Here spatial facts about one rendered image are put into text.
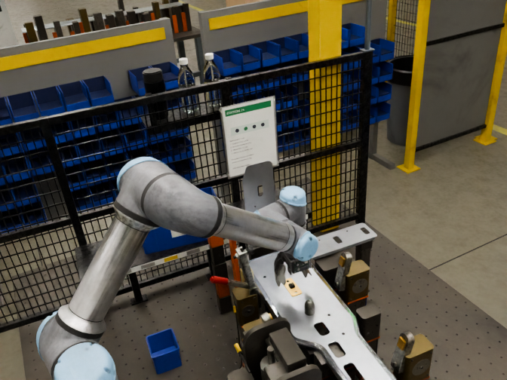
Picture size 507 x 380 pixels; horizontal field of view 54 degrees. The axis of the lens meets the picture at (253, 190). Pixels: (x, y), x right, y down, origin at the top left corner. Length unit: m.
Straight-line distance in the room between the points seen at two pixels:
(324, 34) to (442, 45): 2.29
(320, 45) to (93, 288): 1.30
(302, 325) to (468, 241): 2.26
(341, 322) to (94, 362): 0.76
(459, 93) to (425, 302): 2.73
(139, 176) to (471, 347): 1.35
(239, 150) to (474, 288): 1.86
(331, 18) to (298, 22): 1.67
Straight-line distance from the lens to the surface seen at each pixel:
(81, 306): 1.20
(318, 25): 2.02
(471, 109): 4.74
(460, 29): 4.33
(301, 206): 1.42
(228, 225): 1.10
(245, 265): 1.53
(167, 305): 2.14
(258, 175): 1.72
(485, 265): 3.50
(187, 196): 1.03
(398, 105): 4.67
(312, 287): 1.69
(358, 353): 1.50
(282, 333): 1.29
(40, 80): 3.20
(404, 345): 1.43
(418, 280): 2.21
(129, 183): 1.12
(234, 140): 1.95
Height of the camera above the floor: 2.14
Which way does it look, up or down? 31 degrees down
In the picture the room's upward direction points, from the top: 5 degrees counter-clockwise
